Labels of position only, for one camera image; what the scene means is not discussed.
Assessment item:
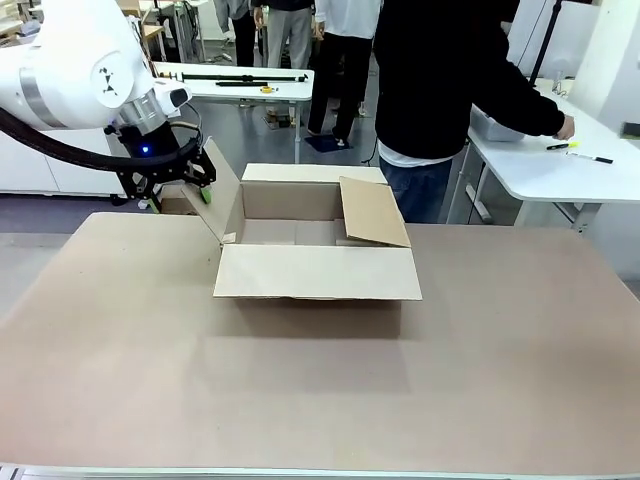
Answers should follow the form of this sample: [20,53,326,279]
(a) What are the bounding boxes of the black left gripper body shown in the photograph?
[115,119,195,184]

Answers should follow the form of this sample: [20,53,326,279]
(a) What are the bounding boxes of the brown cardboard box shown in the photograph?
[197,138,424,341]

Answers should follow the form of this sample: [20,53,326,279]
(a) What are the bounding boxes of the person's left forearm black sleeve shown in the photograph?
[477,74,568,139]

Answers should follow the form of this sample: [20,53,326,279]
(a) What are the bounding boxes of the small cardboard box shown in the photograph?
[159,185,200,216]

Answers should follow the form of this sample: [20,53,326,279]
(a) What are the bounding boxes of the person's left hand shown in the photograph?
[555,114,577,142]

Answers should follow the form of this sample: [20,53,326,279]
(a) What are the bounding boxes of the white background table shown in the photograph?
[151,61,316,165]

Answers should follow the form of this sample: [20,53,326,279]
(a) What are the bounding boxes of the long black tripod rod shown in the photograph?
[181,72,309,84]

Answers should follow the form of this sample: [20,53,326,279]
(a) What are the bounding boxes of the white low cabinet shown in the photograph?
[0,139,126,196]

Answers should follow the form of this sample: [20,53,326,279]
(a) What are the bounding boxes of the bystander in dark clothes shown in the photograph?
[217,0,257,68]

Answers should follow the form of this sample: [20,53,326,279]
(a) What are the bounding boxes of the bystander in grey trousers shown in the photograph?
[252,0,314,70]

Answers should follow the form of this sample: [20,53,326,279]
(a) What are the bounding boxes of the bystander in black trousers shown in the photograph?
[306,0,381,147]

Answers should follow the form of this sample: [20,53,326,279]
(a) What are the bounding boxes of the person in black sweater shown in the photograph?
[372,0,569,224]

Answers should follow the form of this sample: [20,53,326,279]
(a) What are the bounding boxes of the grey plastic bin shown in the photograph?
[468,106,526,143]

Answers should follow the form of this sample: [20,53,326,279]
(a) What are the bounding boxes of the white side table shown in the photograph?
[447,74,640,237]

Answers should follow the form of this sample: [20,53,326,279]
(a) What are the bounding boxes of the black stand pole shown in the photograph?
[528,0,562,87]

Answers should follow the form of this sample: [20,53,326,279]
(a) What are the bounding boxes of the black marker pen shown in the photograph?
[565,151,615,165]

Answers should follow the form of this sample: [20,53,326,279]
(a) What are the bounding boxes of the black sleeved left arm cable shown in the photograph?
[0,107,204,175]

